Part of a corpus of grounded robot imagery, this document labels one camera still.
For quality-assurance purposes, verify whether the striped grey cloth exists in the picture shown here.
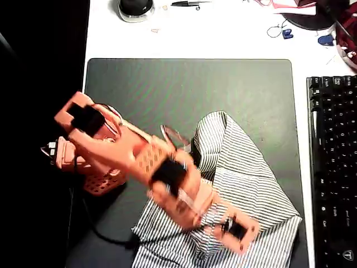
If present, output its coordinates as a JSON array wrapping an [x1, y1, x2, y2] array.
[[131, 111, 303, 268]]

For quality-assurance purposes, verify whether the black desk mat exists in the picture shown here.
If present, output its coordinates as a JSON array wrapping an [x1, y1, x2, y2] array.
[[79, 58, 310, 268]]

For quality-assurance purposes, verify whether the black keyboard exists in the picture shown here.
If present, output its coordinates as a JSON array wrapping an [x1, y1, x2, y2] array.
[[306, 74, 357, 268]]

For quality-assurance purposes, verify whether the black silver pen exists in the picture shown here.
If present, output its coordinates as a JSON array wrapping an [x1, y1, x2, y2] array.
[[170, 0, 213, 7]]

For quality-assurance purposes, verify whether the blue plastic piece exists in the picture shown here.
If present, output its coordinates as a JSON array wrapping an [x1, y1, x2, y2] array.
[[317, 34, 335, 47]]

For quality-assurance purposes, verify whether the black silver computer mouse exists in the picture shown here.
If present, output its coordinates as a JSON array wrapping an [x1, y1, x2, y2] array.
[[117, 0, 156, 23]]

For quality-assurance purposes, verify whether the black round base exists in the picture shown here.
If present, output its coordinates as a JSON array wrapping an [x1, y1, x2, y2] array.
[[281, 5, 335, 31]]

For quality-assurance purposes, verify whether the pink paper sheet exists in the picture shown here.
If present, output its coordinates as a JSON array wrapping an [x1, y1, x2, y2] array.
[[272, 0, 317, 13]]

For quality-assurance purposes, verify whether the dark red bowl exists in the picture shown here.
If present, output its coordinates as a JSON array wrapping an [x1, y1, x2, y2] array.
[[334, 0, 357, 70]]

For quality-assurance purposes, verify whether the camera in orange mount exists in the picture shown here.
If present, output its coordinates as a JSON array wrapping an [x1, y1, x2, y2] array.
[[219, 210, 260, 255]]

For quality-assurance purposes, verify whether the black camera cable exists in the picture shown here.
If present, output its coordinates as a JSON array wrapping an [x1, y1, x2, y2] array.
[[73, 155, 140, 251]]

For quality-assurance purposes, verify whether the thin wire loop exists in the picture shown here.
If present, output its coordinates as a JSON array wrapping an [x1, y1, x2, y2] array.
[[267, 21, 290, 39]]

